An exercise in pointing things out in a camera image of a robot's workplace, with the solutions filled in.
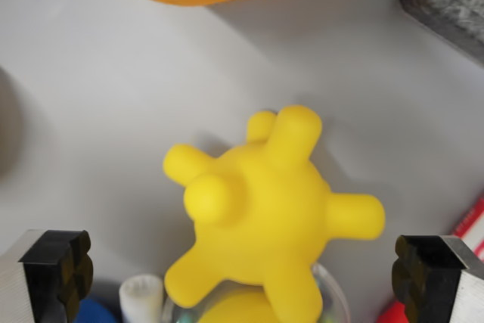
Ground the black silver gripper right finger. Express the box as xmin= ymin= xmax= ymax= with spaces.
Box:
xmin=391 ymin=234 xmax=484 ymax=323

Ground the black silver gripper left finger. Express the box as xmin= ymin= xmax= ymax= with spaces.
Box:
xmin=0 ymin=228 xmax=94 ymax=323

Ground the yellow knobby rubber toy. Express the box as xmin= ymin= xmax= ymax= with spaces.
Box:
xmin=162 ymin=104 xmax=386 ymax=323

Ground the blue foam ball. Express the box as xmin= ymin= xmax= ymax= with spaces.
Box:
xmin=77 ymin=297 xmax=118 ymax=323

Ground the red dry erase marker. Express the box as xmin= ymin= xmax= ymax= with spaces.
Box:
xmin=377 ymin=193 xmax=484 ymax=323

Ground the blue dry erase marker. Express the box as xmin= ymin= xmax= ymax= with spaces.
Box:
xmin=119 ymin=272 xmax=166 ymax=323

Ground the yellow foam ball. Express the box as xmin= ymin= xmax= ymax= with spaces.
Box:
xmin=200 ymin=287 xmax=281 ymax=323

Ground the gray felt eraser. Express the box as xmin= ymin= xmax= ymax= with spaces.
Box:
xmin=399 ymin=0 xmax=484 ymax=70

